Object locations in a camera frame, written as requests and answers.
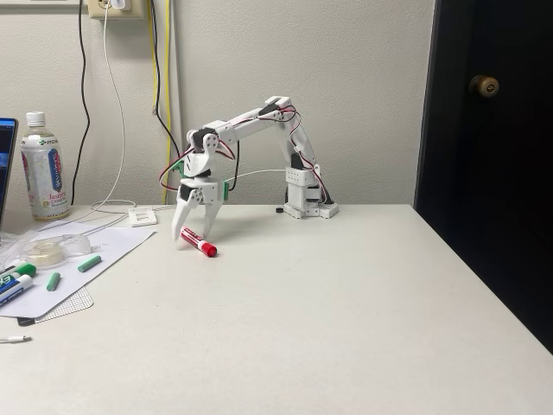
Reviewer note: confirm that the green chalk stick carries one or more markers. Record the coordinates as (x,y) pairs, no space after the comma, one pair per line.
(89,263)
(53,281)

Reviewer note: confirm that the white charger plug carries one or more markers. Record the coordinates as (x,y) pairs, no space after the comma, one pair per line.
(121,4)

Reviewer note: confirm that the white paper sheet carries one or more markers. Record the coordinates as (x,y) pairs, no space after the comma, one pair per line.
(116,246)

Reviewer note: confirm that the green cap whiteboard marker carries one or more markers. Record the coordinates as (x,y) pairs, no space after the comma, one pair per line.
(23,270)

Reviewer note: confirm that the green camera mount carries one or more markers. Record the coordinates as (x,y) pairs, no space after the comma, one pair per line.
(225,190)

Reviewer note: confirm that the clear plastic tea bottle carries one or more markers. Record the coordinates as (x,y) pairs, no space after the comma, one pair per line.
(44,173)

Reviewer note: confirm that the small white plastic plate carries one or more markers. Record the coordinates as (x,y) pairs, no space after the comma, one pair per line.
(142,217)

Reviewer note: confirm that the red whiteboard marker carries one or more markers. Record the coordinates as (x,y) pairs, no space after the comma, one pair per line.
(201,244)

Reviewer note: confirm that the laptop computer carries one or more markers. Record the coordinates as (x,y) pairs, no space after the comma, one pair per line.
(6,173)

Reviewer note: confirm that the brass door knob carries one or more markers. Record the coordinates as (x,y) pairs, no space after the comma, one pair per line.
(484,86)

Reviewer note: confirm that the black door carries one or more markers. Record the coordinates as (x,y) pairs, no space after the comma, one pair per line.
(497,194)

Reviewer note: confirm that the blue label whiteboard marker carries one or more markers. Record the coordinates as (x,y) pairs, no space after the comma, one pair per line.
(17,287)

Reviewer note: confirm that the mesh pattern mat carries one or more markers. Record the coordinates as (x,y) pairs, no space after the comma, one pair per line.
(75,302)

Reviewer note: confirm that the beige wall outlet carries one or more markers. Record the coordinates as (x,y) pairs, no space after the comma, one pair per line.
(99,12)

